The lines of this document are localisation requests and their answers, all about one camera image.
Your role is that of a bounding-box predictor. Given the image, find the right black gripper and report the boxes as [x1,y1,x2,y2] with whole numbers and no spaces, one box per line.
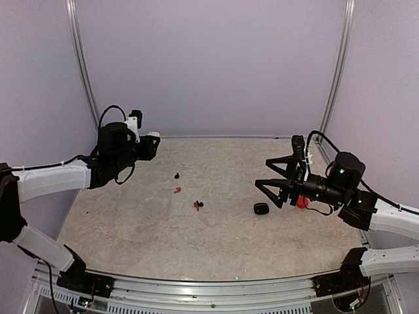
[256,154,348,208]

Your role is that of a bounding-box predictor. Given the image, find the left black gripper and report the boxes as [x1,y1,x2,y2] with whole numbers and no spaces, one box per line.
[113,135,160,174]

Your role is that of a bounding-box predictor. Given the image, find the white earbud charging case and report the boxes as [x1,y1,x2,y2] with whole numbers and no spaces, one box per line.
[148,131,160,137]

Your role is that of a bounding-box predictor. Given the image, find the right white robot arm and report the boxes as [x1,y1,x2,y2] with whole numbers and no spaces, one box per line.
[255,152,418,290]

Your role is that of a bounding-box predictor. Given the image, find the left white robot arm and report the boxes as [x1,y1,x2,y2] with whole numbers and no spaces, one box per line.
[1,118,160,291]

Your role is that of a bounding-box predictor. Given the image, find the red earbud charging case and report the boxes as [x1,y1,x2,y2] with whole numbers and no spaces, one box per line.
[297,196,310,209]

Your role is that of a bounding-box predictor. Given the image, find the black earbud charging case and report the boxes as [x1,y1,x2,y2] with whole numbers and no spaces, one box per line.
[253,203,270,215]

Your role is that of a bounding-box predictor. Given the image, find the red and black earbuds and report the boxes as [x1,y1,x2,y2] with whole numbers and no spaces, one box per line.
[194,201,204,211]

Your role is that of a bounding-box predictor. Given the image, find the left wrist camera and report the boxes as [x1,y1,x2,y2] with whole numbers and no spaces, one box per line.
[126,109,143,142]

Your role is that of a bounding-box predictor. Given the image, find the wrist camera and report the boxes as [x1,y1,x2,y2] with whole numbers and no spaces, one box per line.
[126,109,143,142]
[291,135,305,163]

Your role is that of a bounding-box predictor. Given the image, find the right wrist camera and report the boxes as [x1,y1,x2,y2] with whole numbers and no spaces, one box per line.
[291,135,305,163]

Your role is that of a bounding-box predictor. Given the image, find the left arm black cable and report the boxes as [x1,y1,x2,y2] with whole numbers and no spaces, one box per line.
[9,104,137,186]

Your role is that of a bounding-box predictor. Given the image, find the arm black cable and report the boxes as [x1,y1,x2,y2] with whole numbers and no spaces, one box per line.
[306,130,419,217]
[9,104,137,186]

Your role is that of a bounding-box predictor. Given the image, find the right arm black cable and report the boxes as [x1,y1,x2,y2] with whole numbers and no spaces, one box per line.
[306,130,419,217]

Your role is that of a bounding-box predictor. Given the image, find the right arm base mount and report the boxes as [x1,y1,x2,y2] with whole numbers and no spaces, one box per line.
[313,261,371,297]

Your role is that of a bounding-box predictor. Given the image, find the front aluminium rail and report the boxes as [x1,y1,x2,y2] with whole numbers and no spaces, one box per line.
[21,262,405,313]

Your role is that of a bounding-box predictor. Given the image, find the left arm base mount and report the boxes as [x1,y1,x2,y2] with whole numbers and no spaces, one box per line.
[57,245,115,298]

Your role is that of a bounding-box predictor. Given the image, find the left aluminium frame post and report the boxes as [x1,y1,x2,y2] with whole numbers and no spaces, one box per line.
[65,0,101,133]

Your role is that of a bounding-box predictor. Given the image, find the aluminium frame post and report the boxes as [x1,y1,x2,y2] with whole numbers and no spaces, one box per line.
[65,0,101,133]
[319,0,355,133]

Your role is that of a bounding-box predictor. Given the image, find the right aluminium frame post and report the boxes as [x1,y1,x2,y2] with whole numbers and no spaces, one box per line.
[319,0,355,133]

